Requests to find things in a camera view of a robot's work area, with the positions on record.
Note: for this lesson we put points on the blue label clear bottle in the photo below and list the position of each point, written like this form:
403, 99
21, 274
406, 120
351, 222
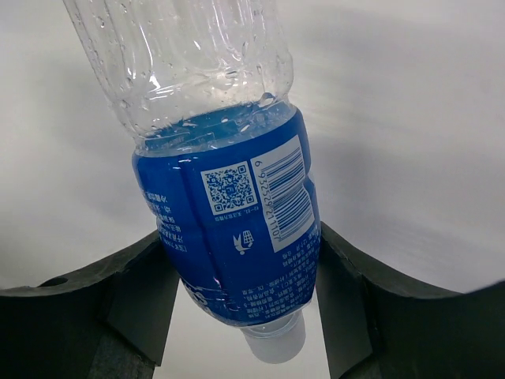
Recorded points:
221, 155

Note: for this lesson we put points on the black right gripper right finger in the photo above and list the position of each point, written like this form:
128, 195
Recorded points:
380, 323

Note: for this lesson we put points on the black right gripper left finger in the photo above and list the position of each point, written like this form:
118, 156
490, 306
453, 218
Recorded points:
109, 319

